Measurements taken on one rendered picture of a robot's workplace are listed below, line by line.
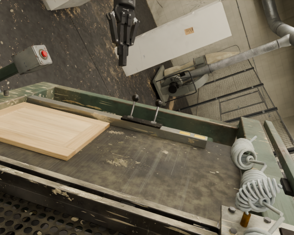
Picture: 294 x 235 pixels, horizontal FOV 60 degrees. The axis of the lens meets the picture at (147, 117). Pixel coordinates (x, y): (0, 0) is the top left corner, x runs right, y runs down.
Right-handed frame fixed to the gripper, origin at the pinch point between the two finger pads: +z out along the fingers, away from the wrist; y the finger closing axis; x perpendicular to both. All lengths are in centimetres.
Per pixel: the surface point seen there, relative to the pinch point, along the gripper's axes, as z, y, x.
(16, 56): -10, -17, 91
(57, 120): 24.6, -8.2, 42.7
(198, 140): 32, 42, 1
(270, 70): -128, 804, 369
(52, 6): -107, 51, 259
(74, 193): 39.9, -22.5, -16.0
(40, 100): 16, -11, 63
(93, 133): 29.5, 1.2, 24.4
